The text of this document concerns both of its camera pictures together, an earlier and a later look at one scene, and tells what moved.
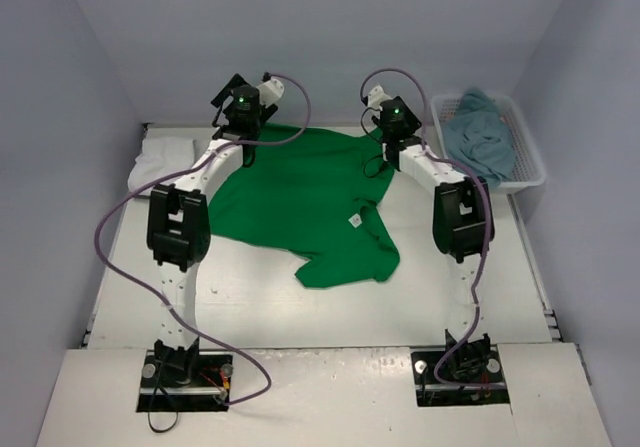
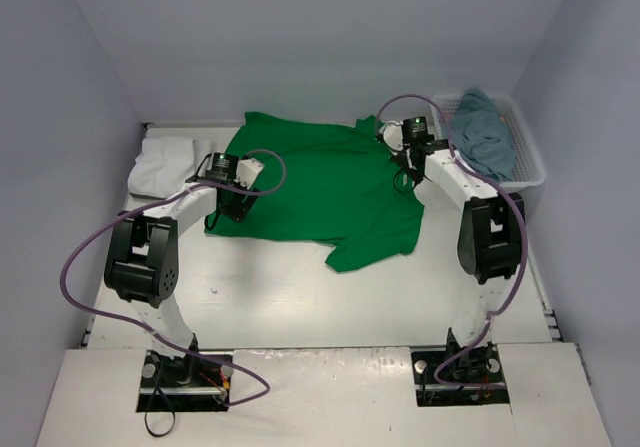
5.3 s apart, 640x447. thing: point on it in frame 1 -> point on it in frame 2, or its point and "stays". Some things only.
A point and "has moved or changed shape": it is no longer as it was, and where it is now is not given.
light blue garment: [479, 138] stays
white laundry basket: [528, 171] stays
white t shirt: [160, 158] stays
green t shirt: [314, 196] has moved or changed shape
